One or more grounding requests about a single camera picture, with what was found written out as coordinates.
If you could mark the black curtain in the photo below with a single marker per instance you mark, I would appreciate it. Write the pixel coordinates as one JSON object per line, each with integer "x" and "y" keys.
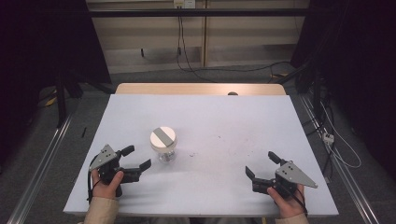
{"x": 37, "y": 46}
{"x": 361, "y": 62}

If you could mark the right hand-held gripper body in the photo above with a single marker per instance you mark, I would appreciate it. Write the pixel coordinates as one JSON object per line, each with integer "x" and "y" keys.
{"x": 292, "y": 174}

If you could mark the white table cover sheet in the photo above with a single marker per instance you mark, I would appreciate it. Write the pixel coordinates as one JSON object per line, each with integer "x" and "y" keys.
{"x": 243, "y": 115}

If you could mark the black horizontal metal bar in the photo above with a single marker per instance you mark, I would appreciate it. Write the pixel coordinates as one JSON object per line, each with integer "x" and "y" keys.
{"x": 218, "y": 12}

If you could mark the small black wall fitting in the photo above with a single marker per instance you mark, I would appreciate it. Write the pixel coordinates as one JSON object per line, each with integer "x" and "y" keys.
{"x": 142, "y": 52}

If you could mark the person's right hand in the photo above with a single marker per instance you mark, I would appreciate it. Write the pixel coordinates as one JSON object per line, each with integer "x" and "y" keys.
{"x": 289, "y": 207}

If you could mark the person's left hand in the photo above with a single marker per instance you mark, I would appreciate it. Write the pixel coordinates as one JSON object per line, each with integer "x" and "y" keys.
{"x": 104, "y": 190}

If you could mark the dark round table grommet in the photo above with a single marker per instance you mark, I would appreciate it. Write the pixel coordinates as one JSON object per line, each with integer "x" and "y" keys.
{"x": 232, "y": 93}

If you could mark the white wall socket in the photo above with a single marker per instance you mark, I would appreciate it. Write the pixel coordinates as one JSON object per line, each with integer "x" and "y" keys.
{"x": 184, "y": 3}

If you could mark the white power strip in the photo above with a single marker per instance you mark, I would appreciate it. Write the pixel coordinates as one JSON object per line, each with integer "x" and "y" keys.
{"x": 328, "y": 138}

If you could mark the metal floor rail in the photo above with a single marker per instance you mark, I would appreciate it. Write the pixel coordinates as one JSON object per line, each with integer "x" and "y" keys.
{"x": 351, "y": 189}
{"x": 40, "y": 168}

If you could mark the wooden table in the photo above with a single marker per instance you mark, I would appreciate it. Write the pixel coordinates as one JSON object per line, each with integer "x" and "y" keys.
{"x": 174, "y": 89}

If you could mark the black metal stand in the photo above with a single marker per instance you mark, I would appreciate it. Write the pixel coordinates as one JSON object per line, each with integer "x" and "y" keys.
{"x": 317, "y": 93}
{"x": 61, "y": 99}

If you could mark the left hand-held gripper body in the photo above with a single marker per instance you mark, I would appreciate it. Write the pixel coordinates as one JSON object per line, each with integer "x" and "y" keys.
{"x": 104, "y": 157}

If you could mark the small black stick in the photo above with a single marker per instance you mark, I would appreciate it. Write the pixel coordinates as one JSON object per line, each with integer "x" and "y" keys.
{"x": 83, "y": 132}

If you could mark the yellow floor tape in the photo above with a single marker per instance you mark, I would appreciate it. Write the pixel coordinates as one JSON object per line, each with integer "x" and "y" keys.
{"x": 51, "y": 100}
{"x": 280, "y": 75}

